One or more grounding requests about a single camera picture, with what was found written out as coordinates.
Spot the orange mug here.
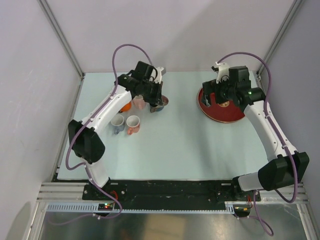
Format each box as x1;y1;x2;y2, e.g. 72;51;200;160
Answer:
119;102;132;113

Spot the brown mug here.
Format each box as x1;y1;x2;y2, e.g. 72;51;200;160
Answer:
157;95;169;108

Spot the left aluminium frame post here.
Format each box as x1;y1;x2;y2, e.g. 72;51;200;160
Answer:
37;0;86;81

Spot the grey mug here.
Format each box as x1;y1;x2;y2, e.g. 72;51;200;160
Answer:
110;114;125;135

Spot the white cable duct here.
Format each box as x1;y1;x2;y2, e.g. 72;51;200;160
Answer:
46;202;236;215

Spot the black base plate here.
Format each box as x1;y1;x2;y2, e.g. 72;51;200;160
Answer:
82;180;261;211

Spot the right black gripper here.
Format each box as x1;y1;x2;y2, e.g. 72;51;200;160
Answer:
201;75;237;107

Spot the right aluminium frame post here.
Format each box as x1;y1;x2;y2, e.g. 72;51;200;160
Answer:
263;0;305;64

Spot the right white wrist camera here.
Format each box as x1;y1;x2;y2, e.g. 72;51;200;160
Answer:
211;61;230;84

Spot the aluminium frame post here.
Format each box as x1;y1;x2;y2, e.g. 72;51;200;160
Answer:
263;0;305;64
37;0;86;81

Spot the red round tray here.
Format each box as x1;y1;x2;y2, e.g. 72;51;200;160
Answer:
197;88;245;124

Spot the blue mug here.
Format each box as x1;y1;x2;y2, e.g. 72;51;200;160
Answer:
149;105;164;113

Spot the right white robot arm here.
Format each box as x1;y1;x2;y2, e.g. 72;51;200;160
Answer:
201;62;310;201

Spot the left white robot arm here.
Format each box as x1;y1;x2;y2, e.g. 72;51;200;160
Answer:
67;61;165;200

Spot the aluminium rail bar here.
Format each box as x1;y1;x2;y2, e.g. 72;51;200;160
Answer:
259;183;309;203

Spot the pale pink cup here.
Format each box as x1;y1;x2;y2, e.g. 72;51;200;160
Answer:
132;95;147;110

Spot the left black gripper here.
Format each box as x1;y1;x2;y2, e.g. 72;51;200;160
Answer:
141;79;163;106

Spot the pink mug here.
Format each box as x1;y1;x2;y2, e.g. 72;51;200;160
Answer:
126;115;141;135

